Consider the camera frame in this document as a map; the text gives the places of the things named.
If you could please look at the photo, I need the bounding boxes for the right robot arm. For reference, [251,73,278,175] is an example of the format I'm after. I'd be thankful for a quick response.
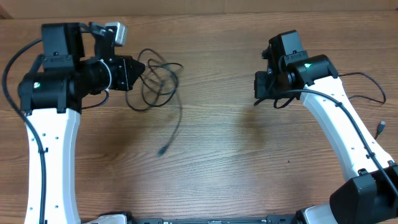
[254,30,397,223]

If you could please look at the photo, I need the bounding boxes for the black USB cable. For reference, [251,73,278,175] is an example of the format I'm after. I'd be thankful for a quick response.
[338,72,387,141]
[125,48,184,157]

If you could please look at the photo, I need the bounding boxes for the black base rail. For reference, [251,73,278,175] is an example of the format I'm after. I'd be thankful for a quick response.
[88,212,303,224]

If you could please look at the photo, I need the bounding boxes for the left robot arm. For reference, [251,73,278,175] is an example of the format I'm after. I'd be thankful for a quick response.
[17,22,145,223]

